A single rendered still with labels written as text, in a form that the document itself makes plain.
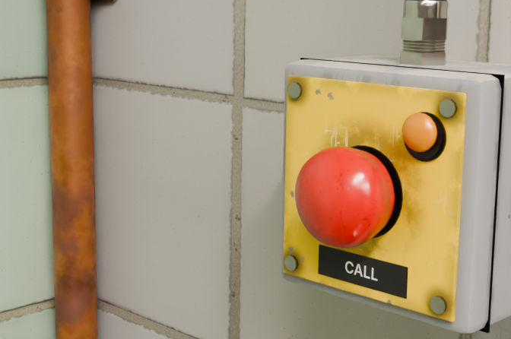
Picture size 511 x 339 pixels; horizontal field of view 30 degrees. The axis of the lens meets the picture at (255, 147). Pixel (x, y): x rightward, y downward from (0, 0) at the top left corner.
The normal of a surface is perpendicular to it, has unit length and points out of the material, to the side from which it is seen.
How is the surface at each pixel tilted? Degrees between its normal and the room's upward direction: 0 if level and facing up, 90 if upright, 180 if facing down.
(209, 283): 90
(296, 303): 90
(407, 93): 90
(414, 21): 90
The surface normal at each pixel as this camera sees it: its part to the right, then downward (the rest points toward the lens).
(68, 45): 0.14, 0.17
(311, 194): -0.77, 0.04
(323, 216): -0.67, 0.23
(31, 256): 0.72, 0.13
